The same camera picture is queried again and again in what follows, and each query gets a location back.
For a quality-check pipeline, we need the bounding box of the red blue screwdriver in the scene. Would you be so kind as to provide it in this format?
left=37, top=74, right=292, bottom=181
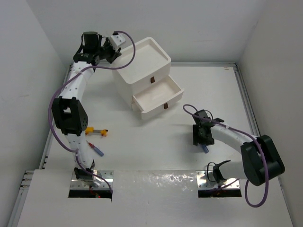
left=87, top=141, right=104, bottom=157
left=201, top=145, right=209, bottom=154

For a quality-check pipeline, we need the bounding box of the white drawer cabinet box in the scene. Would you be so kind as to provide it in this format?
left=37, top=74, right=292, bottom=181
left=112, top=37, right=171, bottom=108

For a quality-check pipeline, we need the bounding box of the white drawer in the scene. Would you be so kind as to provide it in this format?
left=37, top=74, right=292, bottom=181
left=132, top=75, right=184, bottom=120

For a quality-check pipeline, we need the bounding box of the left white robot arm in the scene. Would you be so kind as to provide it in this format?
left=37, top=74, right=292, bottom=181
left=48, top=31, right=125, bottom=186

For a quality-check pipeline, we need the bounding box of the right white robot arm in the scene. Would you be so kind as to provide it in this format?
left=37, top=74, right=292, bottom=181
left=193, top=110, right=285, bottom=186

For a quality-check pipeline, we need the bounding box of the yellow clamp tool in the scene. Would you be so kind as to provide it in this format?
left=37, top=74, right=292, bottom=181
left=85, top=127, right=108, bottom=137

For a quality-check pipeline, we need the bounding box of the white front cover board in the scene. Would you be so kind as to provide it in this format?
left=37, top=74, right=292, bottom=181
left=18, top=169, right=292, bottom=227

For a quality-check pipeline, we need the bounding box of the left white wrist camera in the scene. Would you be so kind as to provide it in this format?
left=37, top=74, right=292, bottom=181
left=108, top=34, right=126, bottom=52

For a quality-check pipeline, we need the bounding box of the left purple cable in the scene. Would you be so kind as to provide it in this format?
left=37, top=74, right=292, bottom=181
left=48, top=30, right=136, bottom=197

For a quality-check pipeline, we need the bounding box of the purple cable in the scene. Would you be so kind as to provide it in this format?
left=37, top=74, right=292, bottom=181
left=48, top=30, right=136, bottom=197
left=182, top=104, right=269, bottom=208

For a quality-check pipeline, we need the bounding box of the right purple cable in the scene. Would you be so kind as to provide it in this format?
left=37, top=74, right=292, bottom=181
left=182, top=104, right=269, bottom=208

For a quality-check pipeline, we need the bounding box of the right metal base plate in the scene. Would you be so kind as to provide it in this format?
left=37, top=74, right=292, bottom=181
left=196, top=170, right=240, bottom=190

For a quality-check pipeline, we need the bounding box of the metal base plate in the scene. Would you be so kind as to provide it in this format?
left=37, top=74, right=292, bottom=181
left=196, top=170, right=240, bottom=190
left=70, top=170, right=114, bottom=190

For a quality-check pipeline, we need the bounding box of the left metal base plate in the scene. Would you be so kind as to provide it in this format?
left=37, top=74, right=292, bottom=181
left=70, top=170, right=114, bottom=190

